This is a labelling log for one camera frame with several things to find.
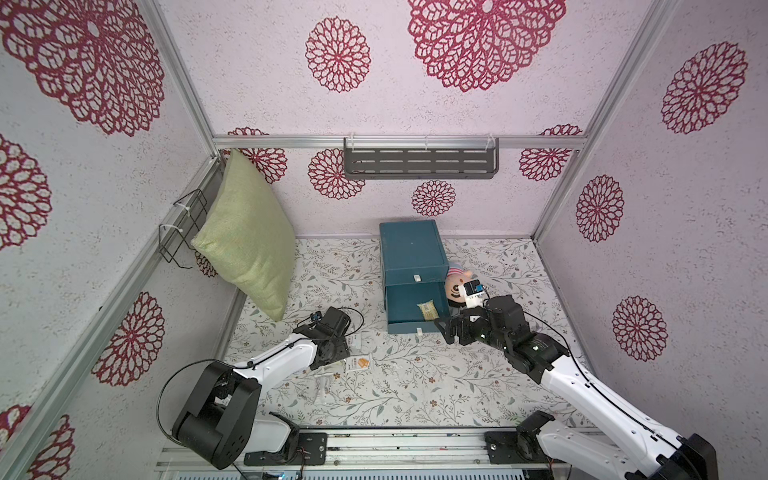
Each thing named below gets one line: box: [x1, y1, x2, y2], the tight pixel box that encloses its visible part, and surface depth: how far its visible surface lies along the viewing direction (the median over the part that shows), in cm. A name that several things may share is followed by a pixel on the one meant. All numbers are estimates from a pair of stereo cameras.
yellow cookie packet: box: [416, 299, 440, 321], surface depth 91 cm
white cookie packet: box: [345, 355, 373, 372], surface depth 89 cm
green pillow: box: [191, 149, 295, 321], surface depth 85 cm
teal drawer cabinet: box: [379, 219, 451, 335], surface depth 91 cm
